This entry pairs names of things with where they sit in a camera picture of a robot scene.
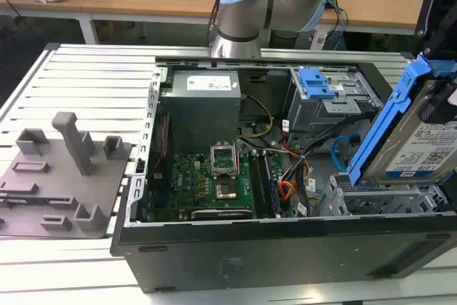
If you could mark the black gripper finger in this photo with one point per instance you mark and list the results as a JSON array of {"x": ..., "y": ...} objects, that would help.
[{"x": 441, "y": 105}]

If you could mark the hard disk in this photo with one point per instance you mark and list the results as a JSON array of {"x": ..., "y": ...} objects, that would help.
[{"x": 410, "y": 148}]

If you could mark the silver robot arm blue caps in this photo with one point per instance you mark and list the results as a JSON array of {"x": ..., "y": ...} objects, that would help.
[{"x": 242, "y": 12}]

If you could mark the silver disk bay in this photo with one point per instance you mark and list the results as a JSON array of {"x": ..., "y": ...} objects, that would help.
[{"x": 375, "y": 201}]

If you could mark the blue RAM slot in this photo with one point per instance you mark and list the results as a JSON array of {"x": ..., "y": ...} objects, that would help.
[{"x": 272, "y": 187}]

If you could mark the black RAM slot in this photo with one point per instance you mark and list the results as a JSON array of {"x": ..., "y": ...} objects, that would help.
[{"x": 256, "y": 183}]

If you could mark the silver drive cage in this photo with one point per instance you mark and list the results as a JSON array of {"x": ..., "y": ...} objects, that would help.
[{"x": 321, "y": 112}]

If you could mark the blue drive cage latch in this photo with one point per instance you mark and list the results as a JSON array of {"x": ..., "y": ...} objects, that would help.
[{"x": 316, "y": 85}]

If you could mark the CPU socket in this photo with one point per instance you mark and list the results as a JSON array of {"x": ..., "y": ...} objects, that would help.
[{"x": 226, "y": 191}]

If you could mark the grey power supply unit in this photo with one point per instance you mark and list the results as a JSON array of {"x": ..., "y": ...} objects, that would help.
[{"x": 203, "y": 112}]

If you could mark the black PC case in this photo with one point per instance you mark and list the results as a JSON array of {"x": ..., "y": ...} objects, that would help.
[{"x": 250, "y": 258}]

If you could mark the green motherboard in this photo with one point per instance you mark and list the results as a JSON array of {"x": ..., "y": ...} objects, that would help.
[{"x": 189, "y": 176}]

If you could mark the grey parts rack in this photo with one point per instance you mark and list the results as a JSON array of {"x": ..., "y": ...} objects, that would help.
[{"x": 53, "y": 194}]

